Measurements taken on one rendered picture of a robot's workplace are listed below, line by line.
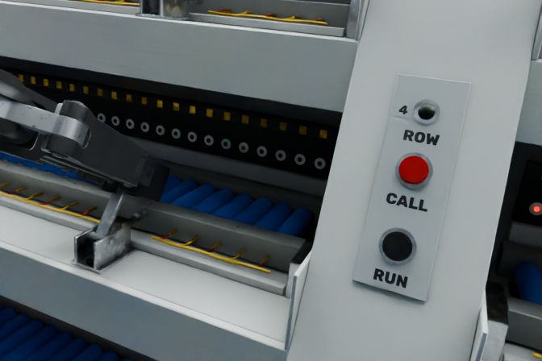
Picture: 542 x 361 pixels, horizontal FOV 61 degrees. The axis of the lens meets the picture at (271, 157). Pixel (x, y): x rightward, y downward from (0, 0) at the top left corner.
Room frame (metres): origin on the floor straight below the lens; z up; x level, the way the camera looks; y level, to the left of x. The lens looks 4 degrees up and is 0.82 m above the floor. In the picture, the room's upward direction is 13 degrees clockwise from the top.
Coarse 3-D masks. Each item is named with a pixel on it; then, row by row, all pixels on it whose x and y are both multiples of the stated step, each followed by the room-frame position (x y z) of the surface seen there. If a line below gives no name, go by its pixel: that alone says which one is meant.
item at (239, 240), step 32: (0, 160) 0.46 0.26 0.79; (0, 192) 0.42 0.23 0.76; (32, 192) 0.43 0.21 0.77; (64, 192) 0.41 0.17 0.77; (96, 192) 0.40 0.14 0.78; (160, 224) 0.38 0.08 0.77; (192, 224) 0.37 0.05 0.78; (224, 224) 0.37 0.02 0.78; (256, 256) 0.36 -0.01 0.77; (288, 256) 0.35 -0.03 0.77
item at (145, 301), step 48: (144, 144) 0.51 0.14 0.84; (0, 240) 0.36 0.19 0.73; (48, 240) 0.37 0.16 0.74; (0, 288) 0.37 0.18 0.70; (48, 288) 0.34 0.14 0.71; (96, 288) 0.32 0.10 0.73; (144, 288) 0.32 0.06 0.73; (192, 288) 0.32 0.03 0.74; (240, 288) 0.33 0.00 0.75; (288, 288) 0.32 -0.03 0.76; (144, 336) 0.32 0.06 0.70; (192, 336) 0.30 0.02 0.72; (240, 336) 0.28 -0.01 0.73; (288, 336) 0.27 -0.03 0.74
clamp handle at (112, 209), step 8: (120, 192) 0.35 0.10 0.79; (112, 200) 0.35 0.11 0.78; (120, 200) 0.34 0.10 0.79; (112, 208) 0.34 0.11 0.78; (104, 216) 0.34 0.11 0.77; (112, 216) 0.34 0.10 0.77; (104, 224) 0.34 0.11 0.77; (112, 224) 0.34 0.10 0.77; (96, 232) 0.34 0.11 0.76; (104, 232) 0.34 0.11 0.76; (112, 232) 0.35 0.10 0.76
